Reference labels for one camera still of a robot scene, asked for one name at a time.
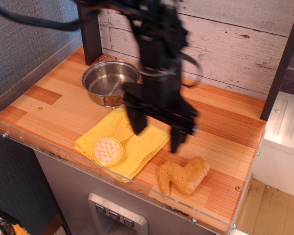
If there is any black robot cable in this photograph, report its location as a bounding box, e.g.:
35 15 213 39
0 3 84 32

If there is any dark left shelf post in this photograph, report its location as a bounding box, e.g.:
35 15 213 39
77 3 102 65

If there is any orange object bottom left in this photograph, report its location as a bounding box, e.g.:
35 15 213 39
3 224 28 235

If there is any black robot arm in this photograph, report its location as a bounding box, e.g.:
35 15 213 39
78 0 197 153

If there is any dark right shelf post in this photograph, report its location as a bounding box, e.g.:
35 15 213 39
260 23 294 121

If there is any yellow rubber chicken wing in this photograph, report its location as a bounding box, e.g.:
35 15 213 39
157 157 210 199

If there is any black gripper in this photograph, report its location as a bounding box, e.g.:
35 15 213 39
122 69 197 153

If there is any silver dispenser button panel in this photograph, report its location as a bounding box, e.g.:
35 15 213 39
88 192 148 235

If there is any small stainless steel pot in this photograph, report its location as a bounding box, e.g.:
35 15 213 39
81 55 140 108

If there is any yellow round scrub brush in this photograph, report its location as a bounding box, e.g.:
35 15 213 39
93 115 140 168

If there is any dark shelf post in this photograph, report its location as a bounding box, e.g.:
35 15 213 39
77 3 102 65
260 23 294 121

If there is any yellow folded cloth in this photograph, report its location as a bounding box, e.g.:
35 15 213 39
73 108 170 183

